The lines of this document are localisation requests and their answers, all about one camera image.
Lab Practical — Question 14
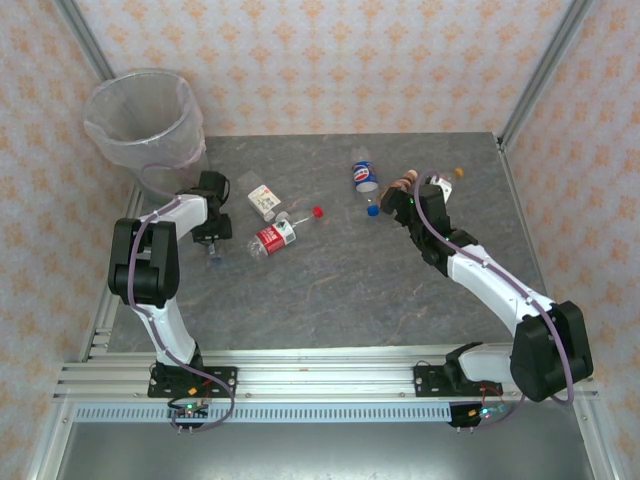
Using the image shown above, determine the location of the brown label plastic bottle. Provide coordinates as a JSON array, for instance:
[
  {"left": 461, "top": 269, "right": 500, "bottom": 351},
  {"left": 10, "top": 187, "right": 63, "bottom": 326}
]
[{"left": 382, "top": 168, "right": 421, "bottom": 201}]

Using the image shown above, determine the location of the blue label cola bottle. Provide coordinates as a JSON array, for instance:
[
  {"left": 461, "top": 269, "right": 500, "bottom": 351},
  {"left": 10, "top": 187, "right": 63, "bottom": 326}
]
[{"left": 349, "top": 145, "right": 380, "bottom": 217}]

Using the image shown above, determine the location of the white label small bottle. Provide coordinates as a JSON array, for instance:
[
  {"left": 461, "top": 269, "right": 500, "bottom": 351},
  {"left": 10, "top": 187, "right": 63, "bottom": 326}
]
[{"left": 238, "top": 171, "right": 291, "bottom": 224}]

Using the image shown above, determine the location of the red label plastic bottle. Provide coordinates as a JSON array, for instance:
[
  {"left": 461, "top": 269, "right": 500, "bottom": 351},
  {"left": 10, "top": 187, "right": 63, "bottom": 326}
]
[{"left": 246, "top": 204, "right": 325, "bottom": 261}]

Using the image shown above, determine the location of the clear plastic bin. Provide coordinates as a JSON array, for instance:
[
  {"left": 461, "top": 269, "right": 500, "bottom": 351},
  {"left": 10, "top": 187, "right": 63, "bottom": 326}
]
[{"left": 83, "top": 68, "right": 210, "bottom": 204}]

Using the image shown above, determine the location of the clear plastic bin liner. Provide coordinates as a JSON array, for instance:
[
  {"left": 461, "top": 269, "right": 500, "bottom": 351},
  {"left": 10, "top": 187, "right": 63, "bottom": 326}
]
[{"left": 83, "top": 68, "right": 207, "bottom": 169}]

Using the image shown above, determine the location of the grey metal panel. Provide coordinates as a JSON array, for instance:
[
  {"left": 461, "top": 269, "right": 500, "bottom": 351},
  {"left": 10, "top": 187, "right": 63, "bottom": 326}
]
[{"left": 54, "top": 422, "right": 599, "bottom": 480}]

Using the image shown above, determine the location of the aluminium table side rail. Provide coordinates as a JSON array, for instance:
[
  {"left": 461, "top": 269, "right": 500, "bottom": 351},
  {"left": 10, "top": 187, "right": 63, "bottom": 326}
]
[
  {"left": 497, "top": 134, "right": 571, "bottom": 361},
  {"left": 79, "top": 187, "right": 144, "bottom": 361}
]

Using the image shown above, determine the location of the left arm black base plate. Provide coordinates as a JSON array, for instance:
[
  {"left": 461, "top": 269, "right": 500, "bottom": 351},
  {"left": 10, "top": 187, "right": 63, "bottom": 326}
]
[{"left": 147, "top": 366, "right": 239, "bottom": 399}]

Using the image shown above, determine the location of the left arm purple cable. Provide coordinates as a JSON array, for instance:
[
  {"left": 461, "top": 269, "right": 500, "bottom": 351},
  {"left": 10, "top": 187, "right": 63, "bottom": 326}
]
[{"left": 127, "top": 163, "right": 239, "bottom": 432}]

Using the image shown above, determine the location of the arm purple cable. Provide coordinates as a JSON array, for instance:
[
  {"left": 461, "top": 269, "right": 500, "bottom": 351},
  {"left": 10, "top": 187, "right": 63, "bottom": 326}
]
[
  {"left": 413, "top": 169, "right": 576, "bottom": 431},
  {"left": 127, "top": 163, "right": 239, "bottom": 432}
]

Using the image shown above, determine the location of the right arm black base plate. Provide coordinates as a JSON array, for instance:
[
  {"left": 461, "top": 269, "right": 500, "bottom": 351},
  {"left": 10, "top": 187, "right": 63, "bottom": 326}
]
[{"left": 413, "top": 363, "right": 501, "bottom": 399}]

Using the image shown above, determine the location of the aluminium mounting rail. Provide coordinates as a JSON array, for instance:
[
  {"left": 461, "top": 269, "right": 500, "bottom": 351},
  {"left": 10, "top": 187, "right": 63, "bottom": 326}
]
[{"left": 53, "top": 349, "right": 600, "bottom": 401}]

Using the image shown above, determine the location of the aluminium frame post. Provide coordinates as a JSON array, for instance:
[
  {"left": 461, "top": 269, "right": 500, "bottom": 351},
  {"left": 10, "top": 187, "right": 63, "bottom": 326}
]
[
  {"left": 499, "top": 0, "right": 596, "bottom": 151},
  {"left": 52, "top": 0, "right": 117, "bottom": 84}
]

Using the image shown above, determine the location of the slotted grey cable duct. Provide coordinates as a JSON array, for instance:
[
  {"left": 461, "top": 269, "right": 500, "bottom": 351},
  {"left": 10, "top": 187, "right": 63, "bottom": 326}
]
[{"left": 73, "top": 405, "right": 454, "bottom": 424}]

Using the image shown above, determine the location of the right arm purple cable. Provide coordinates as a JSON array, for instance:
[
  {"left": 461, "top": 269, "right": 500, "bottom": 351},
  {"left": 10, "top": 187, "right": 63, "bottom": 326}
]
[{"left": 413, "top": 169, "right": 576, "bottom": 431}]

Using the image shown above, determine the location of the aluminium frame leg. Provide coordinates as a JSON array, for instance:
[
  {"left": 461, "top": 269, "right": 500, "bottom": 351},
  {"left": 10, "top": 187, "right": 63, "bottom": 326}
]
[
  {"left": 27, "top": 399, "right": 76, "bottom": 480},
  {"left": 572, "top": 399, "right": 626, "bottom": 480}
]

